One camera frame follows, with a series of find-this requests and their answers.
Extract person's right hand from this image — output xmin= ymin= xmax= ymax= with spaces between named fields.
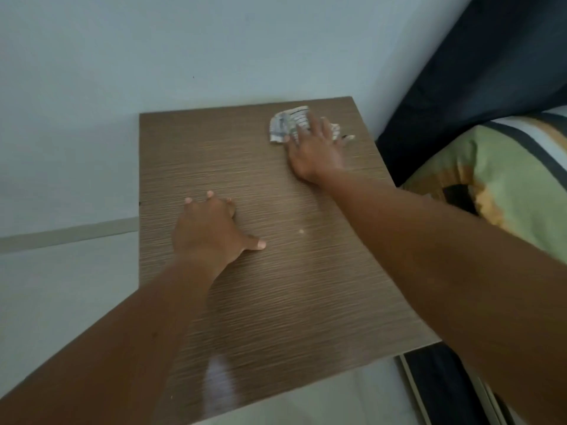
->
xmin=283 ymin=111 xmax=356 ymax=185

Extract person's left hand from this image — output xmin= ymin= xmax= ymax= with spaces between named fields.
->
xmin=172 ymin=191 xmax=267 ymax=280

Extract white patterned cleaning cloth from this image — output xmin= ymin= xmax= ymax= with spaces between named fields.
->
xmin=269 ymin=105 xmax=342 ymax=145

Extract person's right forearm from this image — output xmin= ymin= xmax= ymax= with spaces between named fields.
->
xmin=315 ymin=167 xmax=567 ymax=425

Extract person's left forearm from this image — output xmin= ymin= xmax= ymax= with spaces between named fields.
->
xmin=0 ymin=257 xmax=223 ymax=425

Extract green striped pillow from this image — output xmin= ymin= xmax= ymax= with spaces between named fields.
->
xmin=400 ymin=105 xmax=567 ymax=265

